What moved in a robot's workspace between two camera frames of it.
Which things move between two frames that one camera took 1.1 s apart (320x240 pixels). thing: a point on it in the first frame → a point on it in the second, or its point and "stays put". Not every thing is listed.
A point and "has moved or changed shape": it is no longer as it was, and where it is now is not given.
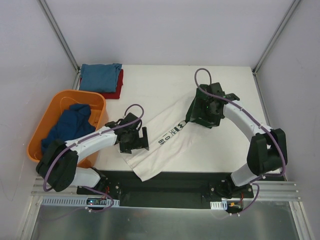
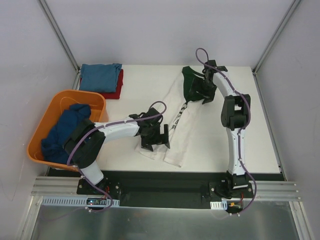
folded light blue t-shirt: (99, 78) stays put
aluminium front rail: (276, 190) stays put
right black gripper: (197, 116) → (199, 88)
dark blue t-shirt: (72, 124) stays put
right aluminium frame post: (275, 36) stays put
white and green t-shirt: (168, 134) has moved or changed shape
